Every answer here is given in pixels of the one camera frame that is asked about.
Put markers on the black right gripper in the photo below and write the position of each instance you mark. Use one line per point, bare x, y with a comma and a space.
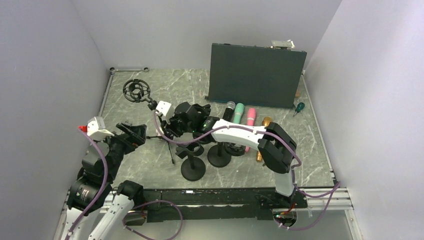
170, 128

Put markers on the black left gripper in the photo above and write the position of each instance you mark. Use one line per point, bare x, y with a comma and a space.
136, 133

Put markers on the black pink-mic desk stand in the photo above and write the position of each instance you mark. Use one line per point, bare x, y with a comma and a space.
204, 112

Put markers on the black tripod shock-mount stand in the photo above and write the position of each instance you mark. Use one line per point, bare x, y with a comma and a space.
138, 91

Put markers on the black clip desk stand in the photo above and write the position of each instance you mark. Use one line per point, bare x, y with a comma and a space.
192, 168

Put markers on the mint green microphone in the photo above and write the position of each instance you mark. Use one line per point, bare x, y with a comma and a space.
238, 113

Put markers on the pink microphone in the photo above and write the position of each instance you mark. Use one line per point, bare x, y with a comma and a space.
251, 116

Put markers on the gold condenser microphone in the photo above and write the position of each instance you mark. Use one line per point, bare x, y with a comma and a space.
265, 122

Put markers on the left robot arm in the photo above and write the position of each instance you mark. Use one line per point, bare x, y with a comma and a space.
100, 166

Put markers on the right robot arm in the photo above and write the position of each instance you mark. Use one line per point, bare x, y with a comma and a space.
276, 147

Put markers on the dark green upright board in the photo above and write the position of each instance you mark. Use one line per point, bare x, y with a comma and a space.
254, 75

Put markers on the metal clamp behind board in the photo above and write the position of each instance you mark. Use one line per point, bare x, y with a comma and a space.
282, 44

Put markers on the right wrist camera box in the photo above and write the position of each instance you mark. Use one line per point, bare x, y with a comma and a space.
165, 110

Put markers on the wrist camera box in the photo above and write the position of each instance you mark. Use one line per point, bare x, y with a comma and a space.
165, 110
96, 129

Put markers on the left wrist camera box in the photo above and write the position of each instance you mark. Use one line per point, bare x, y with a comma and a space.
96, 129

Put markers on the black shock-mount desk stand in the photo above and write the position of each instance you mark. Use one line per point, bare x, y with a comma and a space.
220, 155

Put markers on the green-handled screwdriver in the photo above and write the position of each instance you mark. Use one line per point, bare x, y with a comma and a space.
300, 106

